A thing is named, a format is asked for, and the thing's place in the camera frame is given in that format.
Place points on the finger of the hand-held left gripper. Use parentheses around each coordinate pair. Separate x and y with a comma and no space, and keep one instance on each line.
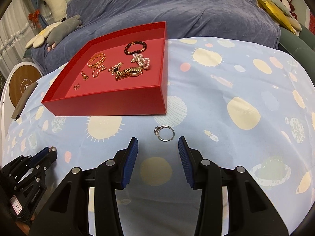
(45,157)
(19,166)

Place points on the gold pillow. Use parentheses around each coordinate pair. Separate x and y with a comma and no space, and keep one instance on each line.
(270,8)

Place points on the red cardboard box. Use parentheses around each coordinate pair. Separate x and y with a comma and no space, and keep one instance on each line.
(110,103)

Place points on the green upholstered bed frame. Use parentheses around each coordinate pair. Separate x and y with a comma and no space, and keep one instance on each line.
(295,49)

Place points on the blue planet-print sheet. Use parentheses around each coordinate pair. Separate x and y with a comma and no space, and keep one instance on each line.
(221,91)

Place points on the cream flower cushion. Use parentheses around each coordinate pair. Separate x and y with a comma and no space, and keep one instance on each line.
(39,38)

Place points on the pearl brooch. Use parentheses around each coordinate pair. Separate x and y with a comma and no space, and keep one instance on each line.
(137,57)

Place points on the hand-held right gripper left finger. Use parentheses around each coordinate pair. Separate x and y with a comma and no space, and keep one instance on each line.
(129,162)

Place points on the white table with wooden disc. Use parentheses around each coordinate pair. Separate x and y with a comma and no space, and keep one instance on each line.
(19,83)

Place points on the brown flat case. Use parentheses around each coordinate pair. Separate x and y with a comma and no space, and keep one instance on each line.
(24,98)

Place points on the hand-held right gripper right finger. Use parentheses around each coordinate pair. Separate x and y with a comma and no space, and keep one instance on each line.
(187,162)

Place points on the gold wristwatch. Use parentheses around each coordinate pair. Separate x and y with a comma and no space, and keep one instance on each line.
(134,71)

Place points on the gold link bangle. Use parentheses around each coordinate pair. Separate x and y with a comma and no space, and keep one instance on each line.
(103,56)

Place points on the grey plush toy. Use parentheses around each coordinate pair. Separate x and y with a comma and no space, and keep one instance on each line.
(64,28)

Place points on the blue curtain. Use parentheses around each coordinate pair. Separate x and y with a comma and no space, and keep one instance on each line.
(45,16)

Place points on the purple-blue blanket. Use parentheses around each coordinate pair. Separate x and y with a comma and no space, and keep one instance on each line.
(184,9)

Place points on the red bow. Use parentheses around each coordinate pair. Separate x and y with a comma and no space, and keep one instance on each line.
(34,15)

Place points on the white sheer curtain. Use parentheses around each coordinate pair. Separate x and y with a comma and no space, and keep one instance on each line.
(14,36)

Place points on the white llama plush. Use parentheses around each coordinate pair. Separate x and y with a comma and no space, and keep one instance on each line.
(55,2)

